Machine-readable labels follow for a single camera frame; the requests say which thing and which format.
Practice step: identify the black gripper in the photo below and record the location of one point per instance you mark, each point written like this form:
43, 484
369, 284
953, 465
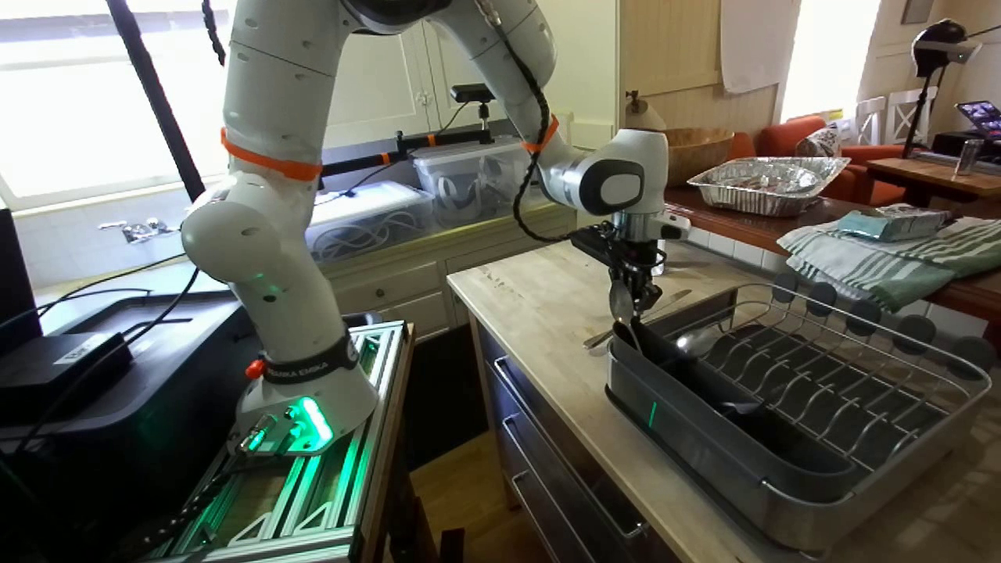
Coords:
639, 260

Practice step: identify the silver table knife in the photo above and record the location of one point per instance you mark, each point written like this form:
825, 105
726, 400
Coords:
598, 338

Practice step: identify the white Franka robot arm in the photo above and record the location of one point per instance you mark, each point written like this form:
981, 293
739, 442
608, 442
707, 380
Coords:
262, 250

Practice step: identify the counter drawer cabinet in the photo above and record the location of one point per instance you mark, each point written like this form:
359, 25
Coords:
553, 439

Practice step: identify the metal dish drying rack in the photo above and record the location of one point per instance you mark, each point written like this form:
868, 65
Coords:
793, 479

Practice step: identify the dark wooden table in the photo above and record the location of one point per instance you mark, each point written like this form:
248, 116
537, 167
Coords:
753, 228

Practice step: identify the aluminium foil tray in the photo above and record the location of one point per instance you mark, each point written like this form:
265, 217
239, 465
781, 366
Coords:
768, 183

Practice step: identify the small pump dispenser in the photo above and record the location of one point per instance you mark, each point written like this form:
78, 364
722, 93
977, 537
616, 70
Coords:
634, 112

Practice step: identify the clear plastic storage bin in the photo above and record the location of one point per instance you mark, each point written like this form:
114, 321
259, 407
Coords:
475, 178
364, 223

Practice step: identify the white low cabinet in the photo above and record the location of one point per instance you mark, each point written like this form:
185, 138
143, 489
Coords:
417, 284

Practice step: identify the red couch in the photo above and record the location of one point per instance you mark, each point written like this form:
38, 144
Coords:
793, 135

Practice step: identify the striped kitchen towels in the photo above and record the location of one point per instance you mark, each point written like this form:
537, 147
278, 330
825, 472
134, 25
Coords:
888, 268

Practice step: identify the black webcam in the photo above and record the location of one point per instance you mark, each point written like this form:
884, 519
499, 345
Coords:
475, 93

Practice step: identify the teal box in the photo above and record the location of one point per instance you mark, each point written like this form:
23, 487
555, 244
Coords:
894, 223

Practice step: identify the black rod with orange clamps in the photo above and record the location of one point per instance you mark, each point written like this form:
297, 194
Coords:
378, 157

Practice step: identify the aluminium extrusion robot stand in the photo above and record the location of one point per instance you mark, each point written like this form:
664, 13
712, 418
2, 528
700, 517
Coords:
314, 503

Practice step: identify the tablet screen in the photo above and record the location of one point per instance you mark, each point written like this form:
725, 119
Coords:
983, 116

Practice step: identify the black lamp on stand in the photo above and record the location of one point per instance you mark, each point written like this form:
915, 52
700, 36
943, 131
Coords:
940, 49

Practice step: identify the black slanted pole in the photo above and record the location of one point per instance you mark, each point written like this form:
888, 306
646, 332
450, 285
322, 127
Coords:
158, 105

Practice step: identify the large black equipment case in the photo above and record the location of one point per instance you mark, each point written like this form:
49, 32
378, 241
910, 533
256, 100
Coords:
125, 448

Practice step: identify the small black box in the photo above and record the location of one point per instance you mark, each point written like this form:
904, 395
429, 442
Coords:
63, 369

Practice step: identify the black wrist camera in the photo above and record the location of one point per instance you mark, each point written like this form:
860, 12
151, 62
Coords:
597, 241

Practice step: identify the white paper on wall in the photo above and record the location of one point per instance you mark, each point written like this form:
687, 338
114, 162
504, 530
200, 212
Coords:
754, 41

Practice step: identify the white wall cabinet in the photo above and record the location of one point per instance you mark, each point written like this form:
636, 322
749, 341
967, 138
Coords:
396, 96

